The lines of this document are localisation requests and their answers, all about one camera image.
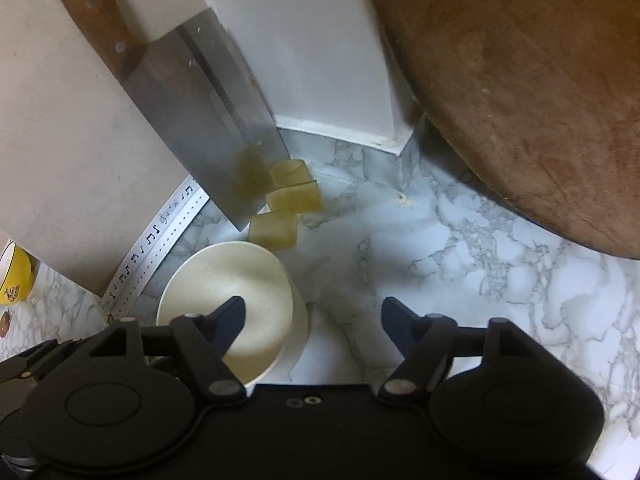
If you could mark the round wooden cutting board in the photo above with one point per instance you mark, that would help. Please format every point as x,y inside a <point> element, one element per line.
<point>540,98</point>

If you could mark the translucent yellow soap blocks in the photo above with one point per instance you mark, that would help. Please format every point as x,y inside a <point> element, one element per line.
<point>296,193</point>

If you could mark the cream plastic bowl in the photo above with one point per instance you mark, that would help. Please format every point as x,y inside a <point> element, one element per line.
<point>243,293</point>

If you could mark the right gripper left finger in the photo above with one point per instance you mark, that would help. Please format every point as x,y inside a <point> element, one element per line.
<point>204,340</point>

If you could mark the yellow ceramic bowl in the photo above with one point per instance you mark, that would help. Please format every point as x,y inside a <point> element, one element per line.
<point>17,273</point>

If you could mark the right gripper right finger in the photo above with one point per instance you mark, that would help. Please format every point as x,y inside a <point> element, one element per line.
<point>425,343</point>

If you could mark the steel cleaver wooden handle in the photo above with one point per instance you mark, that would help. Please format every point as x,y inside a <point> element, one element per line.
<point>196,91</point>

